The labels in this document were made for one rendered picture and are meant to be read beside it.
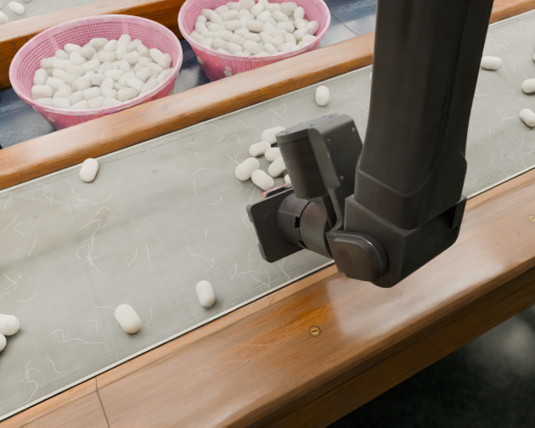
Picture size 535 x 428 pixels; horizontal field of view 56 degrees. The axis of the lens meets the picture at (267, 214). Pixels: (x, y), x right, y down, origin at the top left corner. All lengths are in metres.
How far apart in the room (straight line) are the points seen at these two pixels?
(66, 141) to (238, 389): 0.42
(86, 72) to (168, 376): 0.57
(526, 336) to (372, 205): 1.19
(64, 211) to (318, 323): 0.35
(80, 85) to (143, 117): 0.17
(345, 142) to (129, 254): 0.31
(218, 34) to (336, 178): 0.59
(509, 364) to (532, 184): 0.82
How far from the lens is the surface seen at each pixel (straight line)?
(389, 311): 0.54
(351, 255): 0.37
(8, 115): 0.97
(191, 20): 0.99
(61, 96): 0.86
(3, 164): 0.73
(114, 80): 0.88
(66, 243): 0.64
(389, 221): 0.35
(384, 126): 0.33
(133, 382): 0.51
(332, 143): 0.40
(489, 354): 1.45
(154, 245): 0.61
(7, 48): 1.00
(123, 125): 0.73
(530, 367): 1.48
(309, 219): 0.45
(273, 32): 0.94
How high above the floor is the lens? 1.22
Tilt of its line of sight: 50 degrees down
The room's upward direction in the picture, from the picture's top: straight up
